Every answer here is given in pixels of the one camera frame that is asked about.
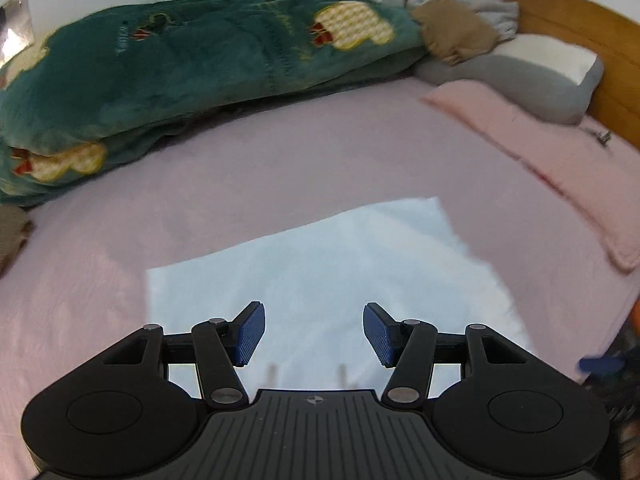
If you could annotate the tan garment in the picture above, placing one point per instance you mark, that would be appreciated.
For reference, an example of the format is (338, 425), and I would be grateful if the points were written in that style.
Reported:
(455, 25)

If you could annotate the grey and white pillow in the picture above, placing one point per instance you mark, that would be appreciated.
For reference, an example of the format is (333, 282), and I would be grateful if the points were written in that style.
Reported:
(525, 75)

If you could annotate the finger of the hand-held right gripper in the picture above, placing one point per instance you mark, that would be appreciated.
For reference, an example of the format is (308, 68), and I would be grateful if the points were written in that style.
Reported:
(600, 364)

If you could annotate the green printed plush blanket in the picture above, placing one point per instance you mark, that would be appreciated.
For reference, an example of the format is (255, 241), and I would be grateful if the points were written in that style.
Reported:
(175, 75)

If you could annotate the white cloth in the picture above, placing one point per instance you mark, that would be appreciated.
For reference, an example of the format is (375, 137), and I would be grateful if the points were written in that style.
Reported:
(325, 270)

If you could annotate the shiny photo wall poster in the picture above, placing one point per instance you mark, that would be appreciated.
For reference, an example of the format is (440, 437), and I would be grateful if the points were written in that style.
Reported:
(15, 25)

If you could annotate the pink quilted bed sheet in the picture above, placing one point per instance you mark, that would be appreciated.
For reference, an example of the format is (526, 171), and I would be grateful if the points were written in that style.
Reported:
(300, 160)

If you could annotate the pink pillow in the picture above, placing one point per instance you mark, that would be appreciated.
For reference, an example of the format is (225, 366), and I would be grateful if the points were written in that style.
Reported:
(525, 130)

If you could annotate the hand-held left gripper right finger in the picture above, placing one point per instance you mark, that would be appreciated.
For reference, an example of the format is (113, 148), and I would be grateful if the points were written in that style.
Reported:
(377, 334)

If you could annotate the light grey garment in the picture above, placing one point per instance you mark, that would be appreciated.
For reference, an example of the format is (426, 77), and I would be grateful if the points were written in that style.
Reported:
(495, 10)

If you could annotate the brown knitted cloth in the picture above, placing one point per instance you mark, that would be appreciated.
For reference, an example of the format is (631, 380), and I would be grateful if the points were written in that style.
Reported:
(12, 235)

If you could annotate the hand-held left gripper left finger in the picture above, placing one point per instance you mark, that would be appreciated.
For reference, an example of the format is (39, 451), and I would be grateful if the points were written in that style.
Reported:
(250, 334)

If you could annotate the small dark metal clip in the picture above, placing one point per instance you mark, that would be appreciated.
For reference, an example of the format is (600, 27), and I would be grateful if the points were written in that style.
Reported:
(602, 136)

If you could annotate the wooden headboard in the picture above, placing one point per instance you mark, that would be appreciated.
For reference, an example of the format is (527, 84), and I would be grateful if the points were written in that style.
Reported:
(575, 15)

